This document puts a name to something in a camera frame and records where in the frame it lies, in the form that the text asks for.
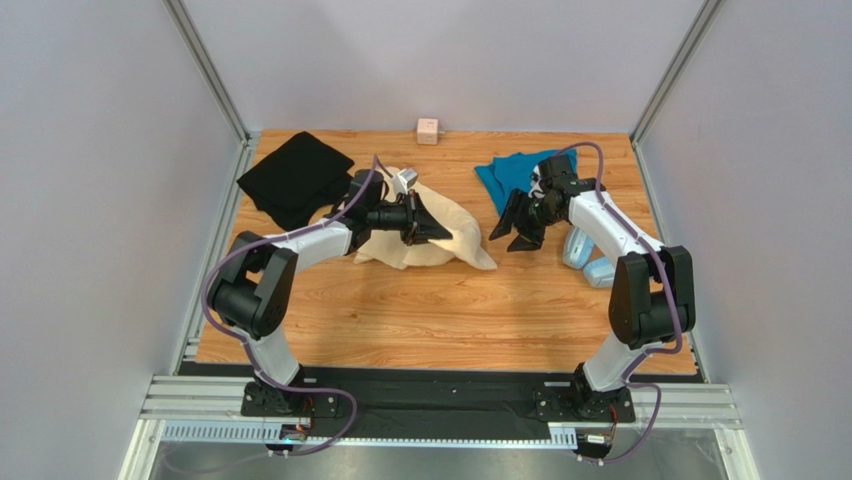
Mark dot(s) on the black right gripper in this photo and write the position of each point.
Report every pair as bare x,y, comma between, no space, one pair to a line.
534,208

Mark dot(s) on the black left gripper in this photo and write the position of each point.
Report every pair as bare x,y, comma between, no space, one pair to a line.
425,227

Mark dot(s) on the blue t shirt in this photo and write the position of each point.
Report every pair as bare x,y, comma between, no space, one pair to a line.
505,174

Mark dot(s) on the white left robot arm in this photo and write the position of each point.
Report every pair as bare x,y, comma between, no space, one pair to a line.
248,292

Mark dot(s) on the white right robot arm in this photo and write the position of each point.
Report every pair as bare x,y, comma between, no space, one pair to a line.
652,295

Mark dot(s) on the black t shirt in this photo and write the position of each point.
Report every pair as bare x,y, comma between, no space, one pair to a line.
301,176

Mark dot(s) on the black base mat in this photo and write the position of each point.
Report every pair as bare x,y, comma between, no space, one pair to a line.
417,404

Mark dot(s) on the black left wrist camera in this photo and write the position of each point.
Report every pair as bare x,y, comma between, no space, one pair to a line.
367,188

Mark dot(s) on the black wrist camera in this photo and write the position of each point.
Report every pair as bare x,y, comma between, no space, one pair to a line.
556,170
367,188

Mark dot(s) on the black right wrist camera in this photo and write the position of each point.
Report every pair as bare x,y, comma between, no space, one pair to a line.
556,170

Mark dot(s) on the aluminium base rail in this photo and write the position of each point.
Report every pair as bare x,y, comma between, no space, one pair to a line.
213,421

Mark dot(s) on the right aluminium corner post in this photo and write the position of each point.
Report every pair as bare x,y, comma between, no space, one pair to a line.
697,30

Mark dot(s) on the aluminium corner post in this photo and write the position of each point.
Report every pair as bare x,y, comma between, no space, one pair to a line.
697,30
185,25

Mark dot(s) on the left aluminium corner post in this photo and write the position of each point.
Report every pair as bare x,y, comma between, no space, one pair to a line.
185,25

